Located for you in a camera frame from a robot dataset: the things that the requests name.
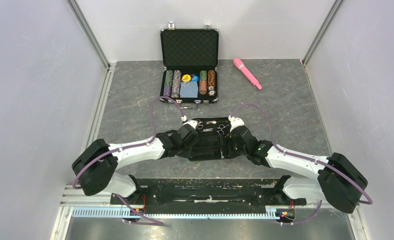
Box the silver scissors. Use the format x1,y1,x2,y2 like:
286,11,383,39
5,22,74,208
196,119,217,130

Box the purple handled scissors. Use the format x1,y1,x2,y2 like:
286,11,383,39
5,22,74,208
202,124,229,135

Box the black zippered tool pouch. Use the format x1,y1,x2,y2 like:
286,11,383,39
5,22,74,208
188,117,232,161

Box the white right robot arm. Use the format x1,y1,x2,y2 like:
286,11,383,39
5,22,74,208
229,126,368,214

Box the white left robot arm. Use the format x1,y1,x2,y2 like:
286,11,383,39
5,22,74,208
72,120,198,204

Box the blue playing card deck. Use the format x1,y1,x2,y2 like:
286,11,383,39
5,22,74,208
179,81,199,98

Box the purple grey chip stack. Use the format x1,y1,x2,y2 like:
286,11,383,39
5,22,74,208
171,70,181,98

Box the brown orange chip stack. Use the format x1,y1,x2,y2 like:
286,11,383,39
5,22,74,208
207,70,216,96

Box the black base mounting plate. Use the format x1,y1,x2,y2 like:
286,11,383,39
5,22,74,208
125,175,307,215

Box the yellow dealer button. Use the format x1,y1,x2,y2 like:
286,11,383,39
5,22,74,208
181,74,192,82

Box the blue dealer button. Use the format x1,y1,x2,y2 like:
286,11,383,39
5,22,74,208
191,75,199,82

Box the purple green chip stack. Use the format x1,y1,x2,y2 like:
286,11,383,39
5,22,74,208
163,70,173,97

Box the green orange chip stack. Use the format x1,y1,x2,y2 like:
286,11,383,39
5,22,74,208
199,70,207,95

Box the black poker chip case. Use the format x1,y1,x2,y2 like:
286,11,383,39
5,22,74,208
160,21,220,109

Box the pink wand massager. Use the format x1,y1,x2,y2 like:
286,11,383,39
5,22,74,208
233,58,262,90

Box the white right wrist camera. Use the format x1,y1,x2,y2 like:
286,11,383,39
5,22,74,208
228,115,245,132

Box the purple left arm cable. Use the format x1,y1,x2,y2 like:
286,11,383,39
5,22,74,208
72,96,187,227

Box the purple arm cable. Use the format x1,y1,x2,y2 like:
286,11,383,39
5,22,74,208
233,103,374,225
72,96,187,227

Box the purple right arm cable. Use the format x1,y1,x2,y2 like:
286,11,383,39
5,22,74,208
233,103,374,225

